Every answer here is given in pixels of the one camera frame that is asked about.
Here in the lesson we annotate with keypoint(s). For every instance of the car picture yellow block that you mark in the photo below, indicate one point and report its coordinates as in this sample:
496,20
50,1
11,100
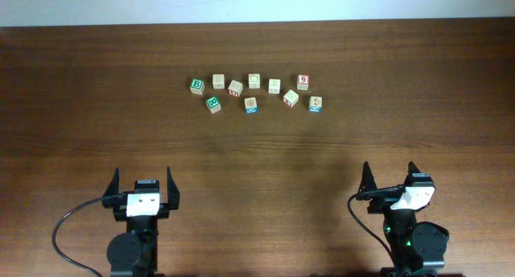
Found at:
315,104

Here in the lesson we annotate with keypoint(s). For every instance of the plain pale wooden block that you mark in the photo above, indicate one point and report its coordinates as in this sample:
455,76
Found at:
274,86

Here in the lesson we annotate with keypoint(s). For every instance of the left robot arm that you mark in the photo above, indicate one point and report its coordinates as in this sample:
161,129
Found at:
134,253

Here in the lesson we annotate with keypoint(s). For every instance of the green letter R block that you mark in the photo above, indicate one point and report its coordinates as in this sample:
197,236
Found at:
213,104

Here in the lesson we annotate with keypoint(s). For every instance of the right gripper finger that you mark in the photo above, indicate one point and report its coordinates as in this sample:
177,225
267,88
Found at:
413,169
367,183

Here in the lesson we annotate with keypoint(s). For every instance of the letter E L block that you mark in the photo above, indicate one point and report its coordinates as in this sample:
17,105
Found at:
290,98

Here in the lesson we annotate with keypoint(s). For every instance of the red number nine block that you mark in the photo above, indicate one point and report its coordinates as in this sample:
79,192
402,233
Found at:
303,82

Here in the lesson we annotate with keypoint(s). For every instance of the wooden block outline picture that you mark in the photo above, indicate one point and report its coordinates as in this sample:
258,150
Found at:
254,81

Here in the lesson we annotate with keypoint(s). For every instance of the shell picture Q block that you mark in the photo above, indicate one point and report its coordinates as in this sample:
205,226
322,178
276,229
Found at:
251,106

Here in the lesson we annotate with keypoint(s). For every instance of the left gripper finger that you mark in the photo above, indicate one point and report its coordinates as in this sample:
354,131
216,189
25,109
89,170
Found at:
112,190
173,194

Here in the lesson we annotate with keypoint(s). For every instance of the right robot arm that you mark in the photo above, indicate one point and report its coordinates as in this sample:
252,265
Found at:
416,248

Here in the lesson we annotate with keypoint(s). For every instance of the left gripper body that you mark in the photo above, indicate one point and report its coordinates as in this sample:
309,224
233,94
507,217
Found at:
162,210

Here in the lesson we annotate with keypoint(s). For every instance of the red letter wooden block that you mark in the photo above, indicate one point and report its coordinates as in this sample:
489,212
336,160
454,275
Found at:
235,88

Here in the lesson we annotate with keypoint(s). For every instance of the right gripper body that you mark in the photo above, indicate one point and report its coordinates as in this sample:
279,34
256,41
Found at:
378,204

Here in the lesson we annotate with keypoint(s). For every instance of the green letter B block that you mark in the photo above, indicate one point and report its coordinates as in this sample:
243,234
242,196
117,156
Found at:
197,86

